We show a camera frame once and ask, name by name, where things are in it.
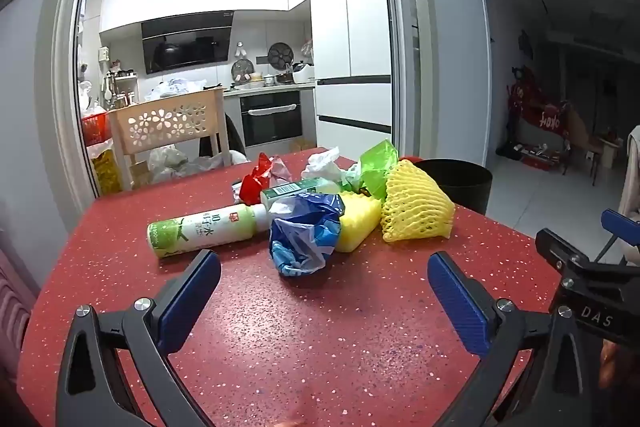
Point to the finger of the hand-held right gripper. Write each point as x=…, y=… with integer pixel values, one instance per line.
x=555, y=247
x=622, y=223

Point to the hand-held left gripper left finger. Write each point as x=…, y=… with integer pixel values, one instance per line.
x=190, y=302

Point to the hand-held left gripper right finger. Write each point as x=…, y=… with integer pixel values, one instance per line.
x=460, y=302

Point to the green and white plastic bottle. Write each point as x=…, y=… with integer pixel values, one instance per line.
x=200, y=232

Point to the yellow foam fruit net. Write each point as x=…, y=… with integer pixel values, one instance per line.
x=415, y=207

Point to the black waste bin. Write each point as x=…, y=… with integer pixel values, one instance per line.
x=465, y=187

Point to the blue plastic bag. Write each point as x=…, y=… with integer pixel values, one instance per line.
x=300, y=237

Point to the yellow sponge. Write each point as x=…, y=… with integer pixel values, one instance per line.
x=357, y=217

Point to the red snack wrapper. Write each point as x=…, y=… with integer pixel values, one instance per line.
x=252, y=182

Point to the green capped drink carton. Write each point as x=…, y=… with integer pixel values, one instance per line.
x=285, y=193

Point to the green plastic bag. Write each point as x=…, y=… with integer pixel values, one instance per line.
x=375, y=167

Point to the white tissue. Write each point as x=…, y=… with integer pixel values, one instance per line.
x=320, y=164

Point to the red banner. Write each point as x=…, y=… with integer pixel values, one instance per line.
x=550, y=117

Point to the white plastic bag under cart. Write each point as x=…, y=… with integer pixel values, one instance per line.
x=170, y=159

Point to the black built-in oven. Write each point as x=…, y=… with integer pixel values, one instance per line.
x=270, y=127

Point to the cardboard box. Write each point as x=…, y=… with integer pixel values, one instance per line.
x=302, y=145

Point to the red basket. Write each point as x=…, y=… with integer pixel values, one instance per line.
x=95, y=129

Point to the white plastic bag atop cart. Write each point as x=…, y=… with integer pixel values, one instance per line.
x=175, y=88

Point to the white rice cooker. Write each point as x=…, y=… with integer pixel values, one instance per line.
x=302, y=73

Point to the black range hood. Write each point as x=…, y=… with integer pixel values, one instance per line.
x=185, y=47

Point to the white refrigerator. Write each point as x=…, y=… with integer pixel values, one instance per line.
x=350, y=32

